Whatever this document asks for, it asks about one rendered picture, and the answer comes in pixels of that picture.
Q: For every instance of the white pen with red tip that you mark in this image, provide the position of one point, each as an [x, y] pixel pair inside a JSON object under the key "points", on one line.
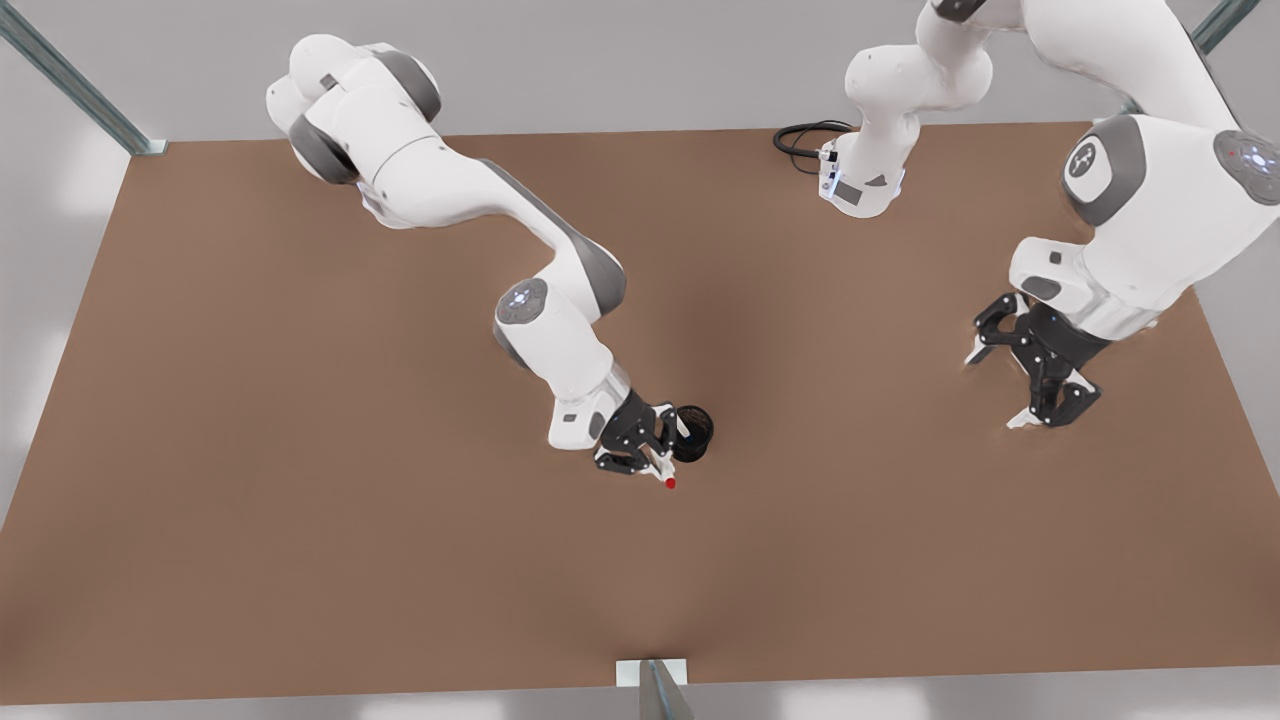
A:
{"points": [[669, 482]]}

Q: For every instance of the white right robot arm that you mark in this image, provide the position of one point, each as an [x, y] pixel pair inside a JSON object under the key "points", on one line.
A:
{"points": [[440, 180]]}

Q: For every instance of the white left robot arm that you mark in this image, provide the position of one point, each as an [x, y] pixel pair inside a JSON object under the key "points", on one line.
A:
{"points": [[1170, 190]]}

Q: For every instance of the black cylindrical pen holder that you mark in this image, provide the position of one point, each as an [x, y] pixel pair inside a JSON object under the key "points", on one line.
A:
{"points": [[697, 432]]}

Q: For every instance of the silver frame post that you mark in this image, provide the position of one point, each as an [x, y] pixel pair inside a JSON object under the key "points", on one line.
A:
{"points": [[70, 80], [655, 690], [1225, 22]]}

